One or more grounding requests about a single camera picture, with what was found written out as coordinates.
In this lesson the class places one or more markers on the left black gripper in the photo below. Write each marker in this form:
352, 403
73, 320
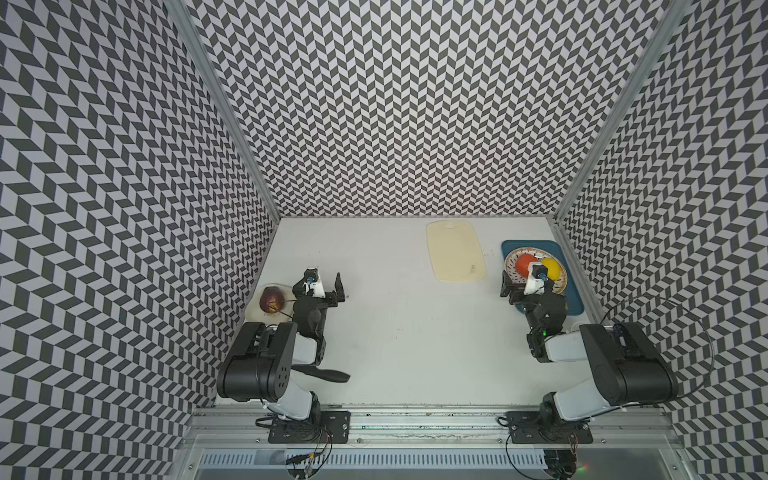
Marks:
331, 299

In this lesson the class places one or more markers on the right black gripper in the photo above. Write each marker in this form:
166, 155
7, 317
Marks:
506, 285

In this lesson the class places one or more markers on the cream plastic cutting board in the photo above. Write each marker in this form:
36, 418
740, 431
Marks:
455, 252

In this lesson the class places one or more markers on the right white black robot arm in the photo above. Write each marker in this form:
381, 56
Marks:
626, 369

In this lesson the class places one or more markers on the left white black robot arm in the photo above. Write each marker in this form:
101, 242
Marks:
290, 337

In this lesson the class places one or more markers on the patterned ceramic plate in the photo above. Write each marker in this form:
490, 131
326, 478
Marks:
511, 257

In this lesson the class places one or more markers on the red tomato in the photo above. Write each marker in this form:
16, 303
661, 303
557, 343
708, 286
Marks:
523, 263

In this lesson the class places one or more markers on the dark red apple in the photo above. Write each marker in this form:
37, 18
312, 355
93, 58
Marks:
272, 300

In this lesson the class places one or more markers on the yellow lemon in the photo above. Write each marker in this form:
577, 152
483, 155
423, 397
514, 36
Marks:
554, 270

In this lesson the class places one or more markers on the small white plate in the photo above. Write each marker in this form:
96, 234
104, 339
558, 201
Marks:
254, 314

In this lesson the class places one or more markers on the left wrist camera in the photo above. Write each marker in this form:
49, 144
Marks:
312, 285

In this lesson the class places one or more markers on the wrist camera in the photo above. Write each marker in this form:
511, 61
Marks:
537, 280
312, 285

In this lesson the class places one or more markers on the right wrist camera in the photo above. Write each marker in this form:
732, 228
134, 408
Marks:
537, 280

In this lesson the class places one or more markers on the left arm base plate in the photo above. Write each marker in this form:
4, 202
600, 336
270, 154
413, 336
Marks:
332, 427

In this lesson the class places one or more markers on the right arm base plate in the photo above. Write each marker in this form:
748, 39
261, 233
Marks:
526, 427

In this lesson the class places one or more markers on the aluminium front rail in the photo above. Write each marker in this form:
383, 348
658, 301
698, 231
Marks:
231, 426

